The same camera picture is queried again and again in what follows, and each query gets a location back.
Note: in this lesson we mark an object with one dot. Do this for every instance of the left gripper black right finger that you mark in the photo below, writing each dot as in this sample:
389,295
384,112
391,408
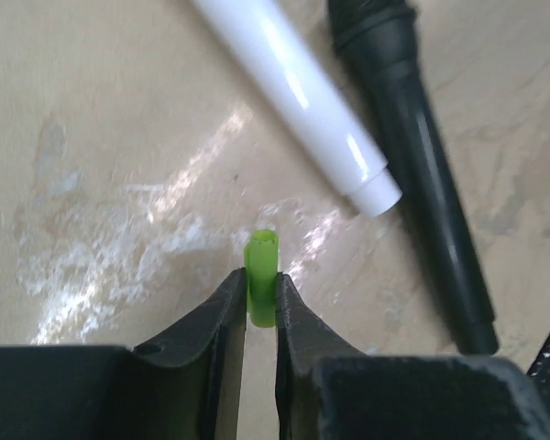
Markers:
328,389

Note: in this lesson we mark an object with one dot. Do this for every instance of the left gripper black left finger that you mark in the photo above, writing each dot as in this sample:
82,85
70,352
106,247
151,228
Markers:
183,383

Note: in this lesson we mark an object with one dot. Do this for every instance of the green marker cap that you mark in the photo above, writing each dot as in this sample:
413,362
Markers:
261,258

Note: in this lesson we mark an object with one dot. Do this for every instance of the white microphone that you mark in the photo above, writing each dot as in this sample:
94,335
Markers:
270,50

